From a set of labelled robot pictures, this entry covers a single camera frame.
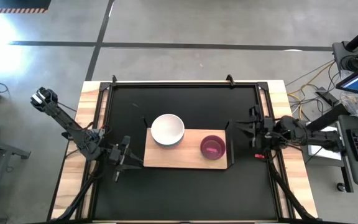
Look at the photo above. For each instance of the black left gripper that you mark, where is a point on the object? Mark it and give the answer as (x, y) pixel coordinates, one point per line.
(123, 146)

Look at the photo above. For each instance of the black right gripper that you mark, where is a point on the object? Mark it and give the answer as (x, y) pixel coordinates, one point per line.
(255, 130)

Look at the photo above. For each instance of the teal green bowl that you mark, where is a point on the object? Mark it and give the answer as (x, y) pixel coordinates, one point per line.
(169, 146)

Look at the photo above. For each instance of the small magenta translucent bowl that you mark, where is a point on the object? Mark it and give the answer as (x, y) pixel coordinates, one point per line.
(210, 154)

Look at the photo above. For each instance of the white bowl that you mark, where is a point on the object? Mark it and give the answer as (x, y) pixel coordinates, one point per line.
(167, 129)

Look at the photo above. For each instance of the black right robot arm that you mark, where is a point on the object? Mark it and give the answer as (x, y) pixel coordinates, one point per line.
(315, 138)

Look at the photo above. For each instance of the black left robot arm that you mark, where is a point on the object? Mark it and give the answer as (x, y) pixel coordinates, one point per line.
(61, 115)

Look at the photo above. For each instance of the small red tag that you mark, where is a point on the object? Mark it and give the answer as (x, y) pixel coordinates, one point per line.
(259, 156)

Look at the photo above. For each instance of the wooden cutting board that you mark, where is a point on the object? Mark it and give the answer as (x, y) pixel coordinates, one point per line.
(185, 155)

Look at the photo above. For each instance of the black table mat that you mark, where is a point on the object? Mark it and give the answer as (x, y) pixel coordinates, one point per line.
(182, 193)

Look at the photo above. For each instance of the white paper sign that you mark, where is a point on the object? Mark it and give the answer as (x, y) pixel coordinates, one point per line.
(325, 155)

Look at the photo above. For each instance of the black diagonal stand beam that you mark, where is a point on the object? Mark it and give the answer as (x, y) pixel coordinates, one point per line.
(331, 116)

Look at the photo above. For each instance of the black caster wheel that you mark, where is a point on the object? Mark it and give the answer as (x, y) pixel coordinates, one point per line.
(341, 187)

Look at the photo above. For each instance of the grey stand base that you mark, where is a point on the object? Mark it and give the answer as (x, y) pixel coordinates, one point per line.
(339, 49)

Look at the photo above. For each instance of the dark floor mat hazard stripe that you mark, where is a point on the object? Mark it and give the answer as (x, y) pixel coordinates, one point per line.
(11, 4)

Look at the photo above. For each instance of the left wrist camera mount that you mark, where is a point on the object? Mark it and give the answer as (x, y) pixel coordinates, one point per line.
(116, 154)

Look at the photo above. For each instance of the black frame clamp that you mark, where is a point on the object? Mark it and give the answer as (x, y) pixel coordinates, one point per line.
(114, 79)
(229, 79)

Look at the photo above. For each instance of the grey metal desk frame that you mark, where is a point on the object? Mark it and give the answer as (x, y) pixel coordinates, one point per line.
(2, 149)

